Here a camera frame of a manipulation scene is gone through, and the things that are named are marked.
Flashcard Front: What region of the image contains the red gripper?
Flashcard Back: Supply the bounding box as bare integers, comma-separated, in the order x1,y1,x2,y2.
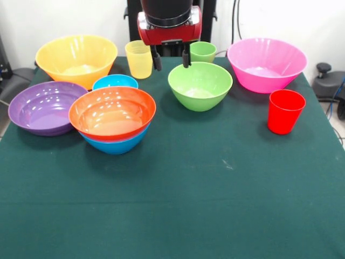
136,5,203,72

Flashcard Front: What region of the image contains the red-orange plastic bowl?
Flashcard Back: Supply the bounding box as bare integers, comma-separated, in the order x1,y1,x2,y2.
68,86,157,141

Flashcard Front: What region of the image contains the green plastic cup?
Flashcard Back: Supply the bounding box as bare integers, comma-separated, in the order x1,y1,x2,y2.
189,41,217,64

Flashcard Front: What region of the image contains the yellow plastic cup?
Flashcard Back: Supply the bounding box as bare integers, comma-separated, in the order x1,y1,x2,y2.
125,39,155,79

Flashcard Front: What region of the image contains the green plastic bowl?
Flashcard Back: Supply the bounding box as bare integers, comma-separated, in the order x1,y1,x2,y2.
167,61,233,112

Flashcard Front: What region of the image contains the small blue plastic bowl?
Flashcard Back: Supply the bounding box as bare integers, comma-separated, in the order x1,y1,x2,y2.
92,74,139,91

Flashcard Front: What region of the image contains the pink plastic bowl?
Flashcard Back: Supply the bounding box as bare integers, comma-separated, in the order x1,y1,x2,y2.
226,37,308,94

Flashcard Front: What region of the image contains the orange plastic bowl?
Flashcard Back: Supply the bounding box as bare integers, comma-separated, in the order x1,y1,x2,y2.
35,34,119,91

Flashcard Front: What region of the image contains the large blue plastic bowl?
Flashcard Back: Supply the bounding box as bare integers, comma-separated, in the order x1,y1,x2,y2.
79,122,151,155

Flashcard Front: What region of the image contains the red plastic cup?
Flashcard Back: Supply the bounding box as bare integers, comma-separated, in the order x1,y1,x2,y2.
267,89,307,135

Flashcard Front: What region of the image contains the purple plastic bowl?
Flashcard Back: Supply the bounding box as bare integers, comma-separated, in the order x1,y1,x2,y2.
8,81,89,137

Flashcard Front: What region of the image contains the grey chair base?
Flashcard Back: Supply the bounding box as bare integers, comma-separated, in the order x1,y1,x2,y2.
0,67,36,105

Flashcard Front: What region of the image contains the black chair base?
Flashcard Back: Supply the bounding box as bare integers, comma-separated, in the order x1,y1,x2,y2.
312,62,345,121

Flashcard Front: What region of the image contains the dark green tablecloth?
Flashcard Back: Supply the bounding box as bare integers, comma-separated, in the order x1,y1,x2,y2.
0,56,345,259

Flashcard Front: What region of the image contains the black hanging cable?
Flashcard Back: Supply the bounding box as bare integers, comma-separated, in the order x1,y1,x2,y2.
231,0,244,39

